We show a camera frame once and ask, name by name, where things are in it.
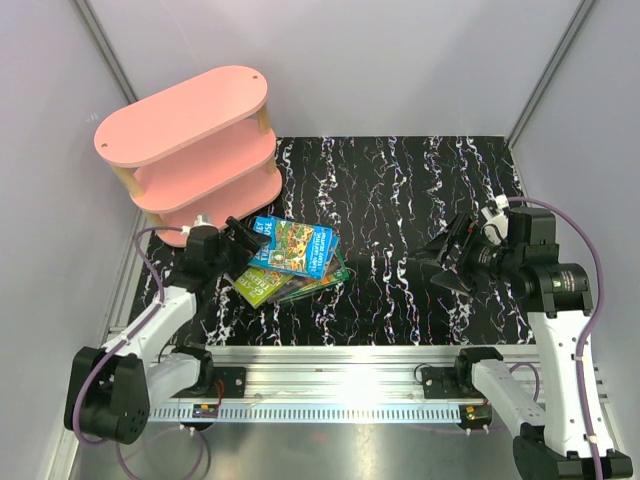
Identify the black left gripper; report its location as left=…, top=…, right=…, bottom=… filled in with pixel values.
left=209, top=218, right=271, bottom=281

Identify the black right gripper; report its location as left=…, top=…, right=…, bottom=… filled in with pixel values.
left=408, top=211, right=522, bottom=297

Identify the green 65-storey treehouse book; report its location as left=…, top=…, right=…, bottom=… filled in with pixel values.
left=232, top=267, right=292, bottom=308

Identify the blue 26-storey treehouse book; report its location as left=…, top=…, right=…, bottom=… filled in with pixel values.
left=249, top=216, right=340, bottom=280

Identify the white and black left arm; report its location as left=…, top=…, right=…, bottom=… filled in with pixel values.
left=63, top=217, right=270, bottom=445

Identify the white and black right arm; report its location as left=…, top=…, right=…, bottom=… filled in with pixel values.
left=409, top=200, right=634, bottom=479

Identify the green bottom book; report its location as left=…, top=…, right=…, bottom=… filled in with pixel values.
left=269, top=248, right=350, bottom=302

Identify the pink three-tier shelf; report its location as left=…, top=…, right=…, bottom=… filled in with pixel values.
left=94, top=65, right=283, bottom=247

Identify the right small circuit board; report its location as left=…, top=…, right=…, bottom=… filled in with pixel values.
left=461, top=405, right=493, bottom=422

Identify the small circuit board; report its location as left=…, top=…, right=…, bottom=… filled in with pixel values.
left=461, top=405, right=493, bottom=422
left=192, top=404, right=219, bottom=418

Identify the left small circuit board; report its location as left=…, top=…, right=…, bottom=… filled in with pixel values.
left=192, top=404, right=219, bottom=418

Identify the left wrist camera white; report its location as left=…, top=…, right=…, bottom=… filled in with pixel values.
left=181, top=214, right=213, bottom=237

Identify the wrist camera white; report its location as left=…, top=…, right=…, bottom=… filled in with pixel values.
left=481, top=195, right=509, bottom=245
left=181, top=214, right=213, bottom=237

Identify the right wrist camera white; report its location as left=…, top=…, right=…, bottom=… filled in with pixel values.
left=481, top=195, right=509, bottom=245

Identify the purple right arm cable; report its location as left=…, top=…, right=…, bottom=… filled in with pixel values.
left=504, top=196, right=609, bottom=480

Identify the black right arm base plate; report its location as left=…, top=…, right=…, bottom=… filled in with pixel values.
left=420, top=366, right=464, bottom=400

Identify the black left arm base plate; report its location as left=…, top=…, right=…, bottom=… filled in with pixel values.
left=210, top=366, right=247, bottom=399

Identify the aluminium mounting rail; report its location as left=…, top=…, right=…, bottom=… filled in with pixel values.
left=149, top=345, right=544, bottom=430

